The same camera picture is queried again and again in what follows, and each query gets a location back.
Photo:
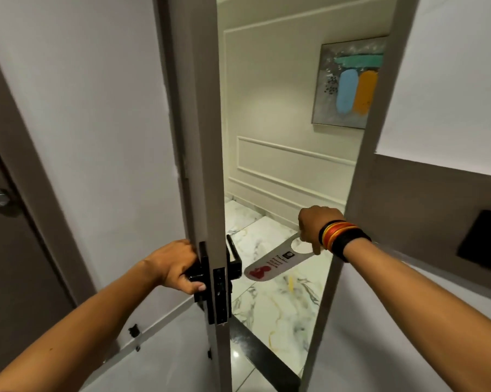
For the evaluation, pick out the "black door lock plate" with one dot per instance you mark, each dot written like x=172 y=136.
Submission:
x=217 y=293

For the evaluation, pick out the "abstract framed painting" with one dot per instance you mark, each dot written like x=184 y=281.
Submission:
x=349 y=83

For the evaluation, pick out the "black wall panel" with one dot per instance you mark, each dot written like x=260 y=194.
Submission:
x=483 y=242

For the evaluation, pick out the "person's left hand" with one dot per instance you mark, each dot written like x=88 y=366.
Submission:
x=172 y=263

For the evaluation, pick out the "black door stopper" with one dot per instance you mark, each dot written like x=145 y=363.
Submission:
x=134 y=330

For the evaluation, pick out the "white door hanger sign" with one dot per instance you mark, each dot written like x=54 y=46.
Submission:
x=276 y=259

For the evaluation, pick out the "red yellow black wrist bands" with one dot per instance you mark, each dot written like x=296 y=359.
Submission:
x=341 y=238

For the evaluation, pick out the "grey door frame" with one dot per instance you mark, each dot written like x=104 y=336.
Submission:
x=351 y=191

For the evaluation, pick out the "white door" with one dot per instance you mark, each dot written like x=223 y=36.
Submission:
x=188 y=159

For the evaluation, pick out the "person's left thumb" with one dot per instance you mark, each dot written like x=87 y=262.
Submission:
x=194 y=285

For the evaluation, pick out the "person's left forearm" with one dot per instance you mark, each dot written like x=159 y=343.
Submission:
x=72 y=336

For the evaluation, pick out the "brown door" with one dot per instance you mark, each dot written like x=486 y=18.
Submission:
x=16 y=240

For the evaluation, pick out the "person's right forearm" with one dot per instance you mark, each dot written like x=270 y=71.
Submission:
x=425 y=318

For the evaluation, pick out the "person's right hand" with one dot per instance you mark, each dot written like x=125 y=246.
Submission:
x=313 y=226

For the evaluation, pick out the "person's right thumb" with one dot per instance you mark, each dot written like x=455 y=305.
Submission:
x=315 y=246

